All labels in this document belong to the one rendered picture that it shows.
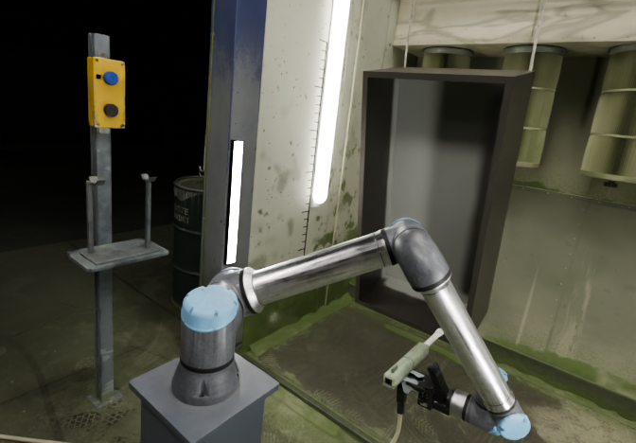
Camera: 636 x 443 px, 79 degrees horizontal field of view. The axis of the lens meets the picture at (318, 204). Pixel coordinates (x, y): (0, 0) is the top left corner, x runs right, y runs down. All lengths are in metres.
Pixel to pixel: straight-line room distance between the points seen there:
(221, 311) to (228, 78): 1.15
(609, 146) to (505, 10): 0.99
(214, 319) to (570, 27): 2.39
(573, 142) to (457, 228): 1.24
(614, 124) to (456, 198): 1.02
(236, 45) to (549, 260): 2.28
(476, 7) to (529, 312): 1.94
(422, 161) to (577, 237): 1.30
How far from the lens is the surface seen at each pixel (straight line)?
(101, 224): 1.87
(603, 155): 2.68
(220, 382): 1.19
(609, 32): 2.71
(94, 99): 1.72
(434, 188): 2.08
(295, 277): 1.19
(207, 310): 1.08
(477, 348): 1.20
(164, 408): 1.21
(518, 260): 2.92
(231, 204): 1.92
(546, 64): 2.79
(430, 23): 2.97
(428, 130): 2.02
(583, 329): 2.83
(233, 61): 1.88
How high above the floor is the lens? 1.43
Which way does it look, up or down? 13 degrees down
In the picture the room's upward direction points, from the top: 6 degrees clockwise
